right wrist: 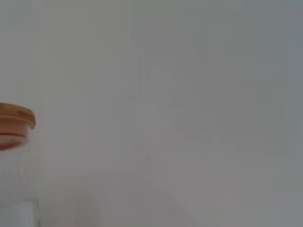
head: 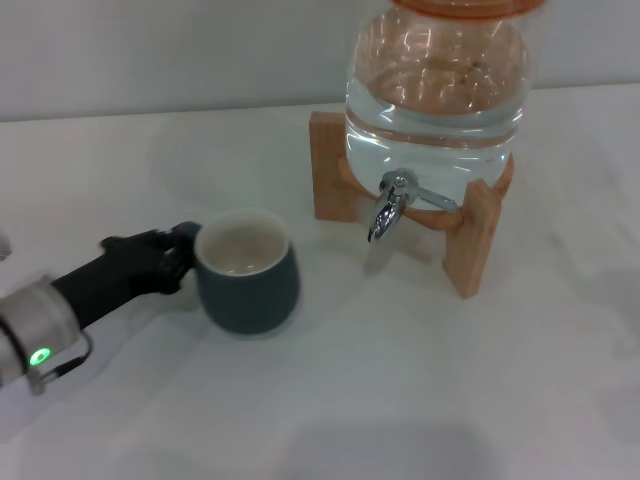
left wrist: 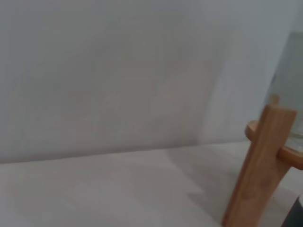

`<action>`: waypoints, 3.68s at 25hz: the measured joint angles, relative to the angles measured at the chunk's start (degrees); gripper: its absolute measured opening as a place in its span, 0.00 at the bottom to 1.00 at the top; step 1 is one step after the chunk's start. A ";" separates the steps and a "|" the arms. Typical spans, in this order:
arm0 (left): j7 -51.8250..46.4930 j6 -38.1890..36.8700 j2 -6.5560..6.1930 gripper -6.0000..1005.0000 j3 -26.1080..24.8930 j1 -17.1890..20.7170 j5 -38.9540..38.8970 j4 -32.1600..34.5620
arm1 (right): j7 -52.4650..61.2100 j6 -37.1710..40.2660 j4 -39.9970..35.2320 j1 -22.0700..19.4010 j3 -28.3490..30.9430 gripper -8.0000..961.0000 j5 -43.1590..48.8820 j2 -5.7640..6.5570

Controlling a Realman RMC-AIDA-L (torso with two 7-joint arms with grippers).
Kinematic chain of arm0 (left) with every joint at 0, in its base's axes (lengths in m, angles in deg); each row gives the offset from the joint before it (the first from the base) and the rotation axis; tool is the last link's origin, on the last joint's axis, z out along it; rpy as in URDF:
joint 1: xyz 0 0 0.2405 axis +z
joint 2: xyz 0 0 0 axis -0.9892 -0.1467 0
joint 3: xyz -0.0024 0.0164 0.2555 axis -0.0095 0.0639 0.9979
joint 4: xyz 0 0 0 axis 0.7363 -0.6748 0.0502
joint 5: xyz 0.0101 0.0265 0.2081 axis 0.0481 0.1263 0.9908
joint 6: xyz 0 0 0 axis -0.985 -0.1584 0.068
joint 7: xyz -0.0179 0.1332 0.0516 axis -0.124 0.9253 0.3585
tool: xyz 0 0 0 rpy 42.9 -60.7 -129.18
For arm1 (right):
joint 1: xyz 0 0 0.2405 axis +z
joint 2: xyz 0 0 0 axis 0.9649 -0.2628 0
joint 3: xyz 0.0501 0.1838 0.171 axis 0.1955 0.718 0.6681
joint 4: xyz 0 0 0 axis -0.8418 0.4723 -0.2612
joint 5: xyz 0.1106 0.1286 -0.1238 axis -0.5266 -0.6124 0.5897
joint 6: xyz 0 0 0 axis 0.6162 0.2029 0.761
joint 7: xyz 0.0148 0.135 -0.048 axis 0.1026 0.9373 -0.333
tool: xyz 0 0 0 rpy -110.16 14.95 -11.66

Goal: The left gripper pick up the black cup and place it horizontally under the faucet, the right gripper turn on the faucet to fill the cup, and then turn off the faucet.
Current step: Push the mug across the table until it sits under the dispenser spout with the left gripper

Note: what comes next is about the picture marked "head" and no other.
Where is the clear glass water dispenser jar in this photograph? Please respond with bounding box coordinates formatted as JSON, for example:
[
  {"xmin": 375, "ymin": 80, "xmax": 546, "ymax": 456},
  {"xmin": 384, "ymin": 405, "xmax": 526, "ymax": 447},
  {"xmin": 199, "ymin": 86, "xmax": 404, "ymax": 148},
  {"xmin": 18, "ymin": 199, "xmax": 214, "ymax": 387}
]
[{"xmin": 343, "ymin": 7, "xmax": 531, "ymax": 202}]

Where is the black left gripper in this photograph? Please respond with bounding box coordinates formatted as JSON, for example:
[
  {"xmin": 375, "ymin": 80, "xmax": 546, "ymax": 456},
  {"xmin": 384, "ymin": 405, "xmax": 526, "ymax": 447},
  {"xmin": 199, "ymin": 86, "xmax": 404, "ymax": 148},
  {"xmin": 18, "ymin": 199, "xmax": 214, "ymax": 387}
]
[{"xmin": 49, "ymin": 222, "xmax": 202, "ymax": 330}]

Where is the chrome dispenser faucet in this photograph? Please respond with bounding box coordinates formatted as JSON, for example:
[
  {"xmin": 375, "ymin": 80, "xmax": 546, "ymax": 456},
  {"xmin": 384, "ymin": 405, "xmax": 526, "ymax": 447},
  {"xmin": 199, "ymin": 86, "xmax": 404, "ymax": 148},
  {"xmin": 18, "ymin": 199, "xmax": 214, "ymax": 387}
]
[{"xmin": 367, "ymin": 168, "xmax": 459, "ymax": 245}]

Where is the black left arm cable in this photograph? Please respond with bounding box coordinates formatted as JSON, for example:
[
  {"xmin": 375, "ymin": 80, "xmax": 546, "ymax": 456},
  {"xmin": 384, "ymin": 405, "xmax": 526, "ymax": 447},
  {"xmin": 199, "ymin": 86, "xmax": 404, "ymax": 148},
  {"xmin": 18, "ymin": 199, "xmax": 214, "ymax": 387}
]
[{"xmin": 30, "ymin": 332, "xmax": 95, "ymax": 391}]

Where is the black ceramic cup white inside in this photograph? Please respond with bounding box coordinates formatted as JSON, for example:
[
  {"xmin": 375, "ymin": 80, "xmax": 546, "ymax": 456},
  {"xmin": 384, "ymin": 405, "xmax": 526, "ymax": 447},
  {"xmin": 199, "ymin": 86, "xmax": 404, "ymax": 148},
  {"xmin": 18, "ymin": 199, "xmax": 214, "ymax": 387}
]
[{"xmin": 175, "ymin": 208, "xmax": 302, "ymax": 338}]

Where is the orange dispenser lid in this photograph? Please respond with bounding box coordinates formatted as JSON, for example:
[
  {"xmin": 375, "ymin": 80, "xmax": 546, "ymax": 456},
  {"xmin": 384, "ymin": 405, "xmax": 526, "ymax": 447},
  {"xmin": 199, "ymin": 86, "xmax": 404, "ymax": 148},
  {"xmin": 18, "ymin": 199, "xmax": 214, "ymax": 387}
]
[{"xmin": 389, "ymin": 0, "xmax": 549, "ymax": 25}]

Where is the wooden dispenser stand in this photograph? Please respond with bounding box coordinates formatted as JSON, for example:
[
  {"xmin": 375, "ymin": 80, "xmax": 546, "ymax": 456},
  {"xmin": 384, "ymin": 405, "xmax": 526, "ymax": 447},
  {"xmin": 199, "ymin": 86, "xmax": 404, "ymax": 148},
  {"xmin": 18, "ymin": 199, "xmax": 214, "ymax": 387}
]
[{"xmin": 308, "ymin": 110, "xmax": 516, "ymax": 301}]

